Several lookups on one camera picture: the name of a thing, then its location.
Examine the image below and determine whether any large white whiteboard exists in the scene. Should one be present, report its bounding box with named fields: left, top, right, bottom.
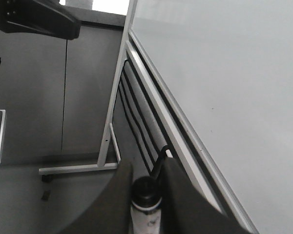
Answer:
left=131, top=0, right=293, bottom=234

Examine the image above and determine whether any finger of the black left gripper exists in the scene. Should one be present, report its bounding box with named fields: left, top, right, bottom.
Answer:
left=0, top=0, right=81, bottom=40

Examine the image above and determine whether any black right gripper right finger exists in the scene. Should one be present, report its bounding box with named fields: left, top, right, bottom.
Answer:
left=160, top=158, right=249, bottom=234

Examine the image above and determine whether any white whiteboard marker pen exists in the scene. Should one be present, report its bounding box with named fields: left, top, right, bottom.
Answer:
left=131, top=176, right=162, bottom=234

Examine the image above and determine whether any white metal whiteboard stand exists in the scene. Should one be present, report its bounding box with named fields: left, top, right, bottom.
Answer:
left=38, top=0, right=228, bottom=217

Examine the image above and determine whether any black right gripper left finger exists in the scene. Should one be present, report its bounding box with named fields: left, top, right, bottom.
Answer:
left=60, top=160, right=133, bottom=234

